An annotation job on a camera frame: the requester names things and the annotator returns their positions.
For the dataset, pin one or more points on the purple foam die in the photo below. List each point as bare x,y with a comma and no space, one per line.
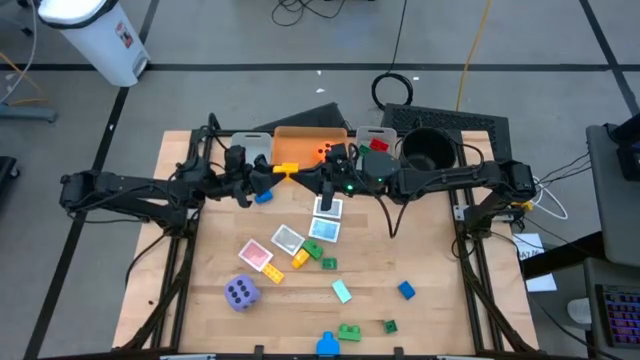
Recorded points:
255,297

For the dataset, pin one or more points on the white computer mouse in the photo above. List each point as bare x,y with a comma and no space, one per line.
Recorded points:
580,311

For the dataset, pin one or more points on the blue toy brick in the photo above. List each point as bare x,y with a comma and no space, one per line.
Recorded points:
406,290

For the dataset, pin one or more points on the keyboard with coloured keys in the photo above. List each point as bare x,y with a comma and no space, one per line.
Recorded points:
622,315

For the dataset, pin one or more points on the red toy block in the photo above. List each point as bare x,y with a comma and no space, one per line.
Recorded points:
379,145

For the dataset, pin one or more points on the rounded blue block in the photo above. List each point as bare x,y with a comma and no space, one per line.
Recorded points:
264,197

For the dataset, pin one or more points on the white printed paper sheet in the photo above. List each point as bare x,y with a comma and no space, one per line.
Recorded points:
527,242

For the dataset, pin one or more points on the black desk device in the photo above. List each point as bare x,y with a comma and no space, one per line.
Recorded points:
631,162

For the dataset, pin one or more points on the light grey plastic bin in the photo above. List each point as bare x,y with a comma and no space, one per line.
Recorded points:
257,150
393,142

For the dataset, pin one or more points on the white trash bin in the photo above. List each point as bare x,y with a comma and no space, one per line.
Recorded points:
100,45

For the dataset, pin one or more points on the plain white paper sheet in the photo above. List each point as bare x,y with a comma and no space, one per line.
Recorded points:
542,283

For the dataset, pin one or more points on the upper white playing card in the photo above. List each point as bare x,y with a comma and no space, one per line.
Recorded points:
337,209

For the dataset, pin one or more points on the blue-backed playing card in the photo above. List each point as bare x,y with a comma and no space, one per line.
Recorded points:
324,230

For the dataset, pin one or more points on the yellow connector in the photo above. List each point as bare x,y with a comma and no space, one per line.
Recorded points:
524,205

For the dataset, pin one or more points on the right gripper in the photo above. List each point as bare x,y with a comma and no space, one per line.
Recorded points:
342,177

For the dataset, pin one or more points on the blue bottle-shaped toy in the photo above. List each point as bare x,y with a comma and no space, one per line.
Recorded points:
327,346

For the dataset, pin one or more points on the light teal brick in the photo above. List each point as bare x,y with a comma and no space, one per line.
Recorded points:
342,291

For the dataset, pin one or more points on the yellow toy block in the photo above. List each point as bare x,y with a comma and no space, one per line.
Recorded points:
286,169
300,259

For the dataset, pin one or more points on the black caster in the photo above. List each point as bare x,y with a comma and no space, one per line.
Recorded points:
6,172

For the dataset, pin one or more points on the black bucket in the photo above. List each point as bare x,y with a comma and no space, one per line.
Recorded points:
427,150

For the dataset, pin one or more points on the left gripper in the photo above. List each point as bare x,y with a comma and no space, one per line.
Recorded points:
240,180

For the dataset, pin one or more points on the grey metal base bar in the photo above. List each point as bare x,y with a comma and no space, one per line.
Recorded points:
25,112

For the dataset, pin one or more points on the pink-backed playing card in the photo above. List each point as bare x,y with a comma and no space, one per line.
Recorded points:
255,254

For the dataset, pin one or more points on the black aluminium table frame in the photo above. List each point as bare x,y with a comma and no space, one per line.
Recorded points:
184,300

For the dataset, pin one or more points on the black desk bar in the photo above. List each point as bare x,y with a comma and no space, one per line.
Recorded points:
555,259

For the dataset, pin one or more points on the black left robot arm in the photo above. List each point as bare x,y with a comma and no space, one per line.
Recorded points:
130,187

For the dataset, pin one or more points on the face-up playing card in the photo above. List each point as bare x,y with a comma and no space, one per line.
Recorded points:
287,240

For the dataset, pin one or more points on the flat yellow brick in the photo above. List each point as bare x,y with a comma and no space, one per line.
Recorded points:
273,273

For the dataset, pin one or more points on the black perforated floor mat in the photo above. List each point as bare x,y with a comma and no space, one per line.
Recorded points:
450,120

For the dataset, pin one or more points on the orange plastic bin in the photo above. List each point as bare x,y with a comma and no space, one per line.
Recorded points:
300,147

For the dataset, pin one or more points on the black wedge-shaped panel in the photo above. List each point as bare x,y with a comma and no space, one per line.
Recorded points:
315,120

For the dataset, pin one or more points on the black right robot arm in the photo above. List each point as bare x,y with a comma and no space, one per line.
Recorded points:
440,180

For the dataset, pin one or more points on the green two-stud block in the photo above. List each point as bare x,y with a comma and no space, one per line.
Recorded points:
349,333
314,250

